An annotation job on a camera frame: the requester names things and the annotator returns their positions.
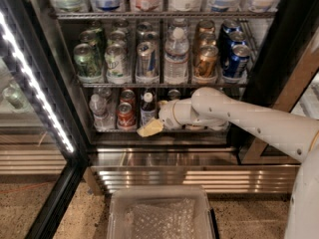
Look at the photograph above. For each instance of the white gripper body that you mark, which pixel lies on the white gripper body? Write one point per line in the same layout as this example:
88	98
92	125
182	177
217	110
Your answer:
166	116

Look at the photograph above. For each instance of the dark blue plastic bottle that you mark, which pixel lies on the dark blue plastic bottle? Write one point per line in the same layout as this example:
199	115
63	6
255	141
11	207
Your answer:
148	108

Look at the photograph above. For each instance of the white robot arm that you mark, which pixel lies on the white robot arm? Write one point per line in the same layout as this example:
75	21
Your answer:
294	135

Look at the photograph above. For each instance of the clear water bottle middle shelf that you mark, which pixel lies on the clear water bottle middle shelf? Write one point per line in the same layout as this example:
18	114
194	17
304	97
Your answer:
176	55

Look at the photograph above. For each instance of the clear water bottle shelf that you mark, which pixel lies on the clear water bottle shelf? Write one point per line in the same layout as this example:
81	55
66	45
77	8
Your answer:
176	55
99	107

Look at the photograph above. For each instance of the clear water bottle bottom shelf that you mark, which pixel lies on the clear water bottle bottom shelf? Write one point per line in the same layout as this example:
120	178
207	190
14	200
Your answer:
99	107

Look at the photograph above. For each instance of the gold can front middle shelf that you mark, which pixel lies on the gold can front middle shelf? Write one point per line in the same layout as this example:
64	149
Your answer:
205	63

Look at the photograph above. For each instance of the blue can front middle shelf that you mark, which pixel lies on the blue can front middle shelf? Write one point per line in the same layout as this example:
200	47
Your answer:
236	63

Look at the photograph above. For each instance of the green can front middle shelf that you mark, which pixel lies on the green can front middle shelf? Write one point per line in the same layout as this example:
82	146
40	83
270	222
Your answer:
88	69

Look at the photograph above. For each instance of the open glass fridge door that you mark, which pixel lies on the open glass fridge door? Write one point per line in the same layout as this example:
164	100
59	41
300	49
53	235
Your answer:
39	178

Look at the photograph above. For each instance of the blue soda can back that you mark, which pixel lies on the blue soda can back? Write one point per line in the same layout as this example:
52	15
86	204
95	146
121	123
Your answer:
173	94

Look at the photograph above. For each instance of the red soda can front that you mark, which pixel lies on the red soda can front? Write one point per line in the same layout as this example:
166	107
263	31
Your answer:
126	116

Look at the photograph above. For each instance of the red soda can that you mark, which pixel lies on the red soda can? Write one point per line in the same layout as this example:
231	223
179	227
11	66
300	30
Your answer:
128	96
126	116

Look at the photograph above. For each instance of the red soda can back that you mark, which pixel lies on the red soda can back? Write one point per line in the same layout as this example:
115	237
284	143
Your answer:
128	96

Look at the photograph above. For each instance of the silver blue slim can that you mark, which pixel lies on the silver blue slim can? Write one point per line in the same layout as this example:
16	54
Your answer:
147	70

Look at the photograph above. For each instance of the white green can front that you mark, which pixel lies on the white green can front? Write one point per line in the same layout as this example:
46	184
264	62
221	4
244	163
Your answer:
117	66

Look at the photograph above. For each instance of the clear plastic bin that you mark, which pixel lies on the clear plastic bin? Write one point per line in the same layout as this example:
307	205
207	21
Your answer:
160	212

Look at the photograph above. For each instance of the white LED light strip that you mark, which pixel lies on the white LED light strip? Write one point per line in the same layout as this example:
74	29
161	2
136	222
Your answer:
34	83

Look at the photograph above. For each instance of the middle wire shelf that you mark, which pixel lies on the middle wire shelf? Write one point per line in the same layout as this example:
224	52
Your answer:
161	86

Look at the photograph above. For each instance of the wire shelf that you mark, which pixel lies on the wire shelf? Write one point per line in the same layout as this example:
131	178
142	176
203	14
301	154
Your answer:
161	86
158	15

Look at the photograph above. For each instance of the upper wire shelf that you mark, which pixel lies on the upper wire shelf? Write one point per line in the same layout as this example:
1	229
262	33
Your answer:
158	15

